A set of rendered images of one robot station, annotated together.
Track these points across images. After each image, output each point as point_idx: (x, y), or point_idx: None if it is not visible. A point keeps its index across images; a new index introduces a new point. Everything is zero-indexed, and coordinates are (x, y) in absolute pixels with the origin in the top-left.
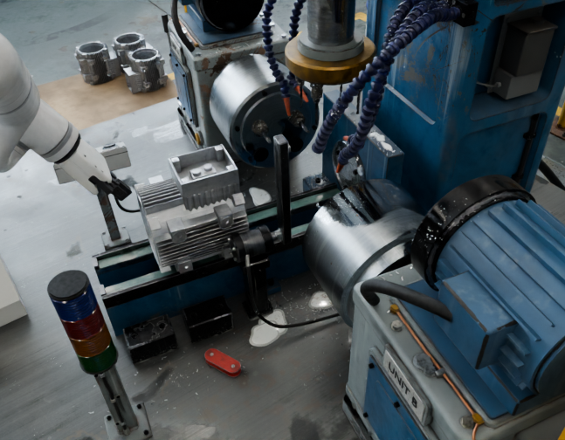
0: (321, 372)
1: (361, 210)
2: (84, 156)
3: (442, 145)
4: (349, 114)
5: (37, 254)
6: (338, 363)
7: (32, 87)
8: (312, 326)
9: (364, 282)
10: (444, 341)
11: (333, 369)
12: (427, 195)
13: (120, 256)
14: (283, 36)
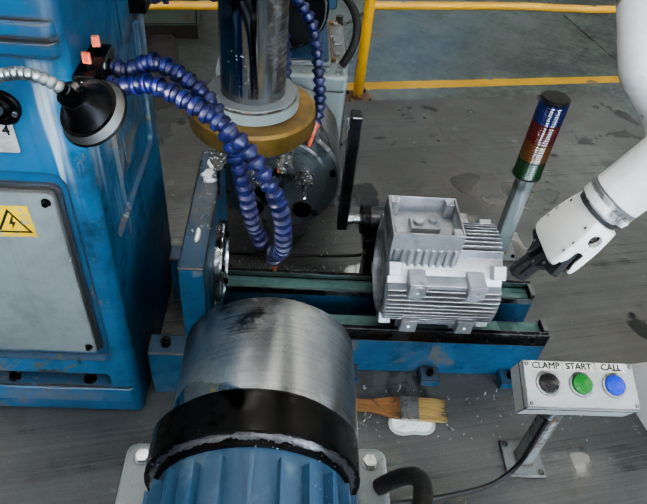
0: (335, 229)
1: None
2: (571, 197)
3: (158, 141)
4: (208, 215)
5: (633, 476)
6: (319, 229)
7: (616, 12)
8: (322, 261)
9: (359, 30)
10: (320, 37)
11: (325, 227)
12: (164, 211)
13: (514, 329)
14: (146, 450)
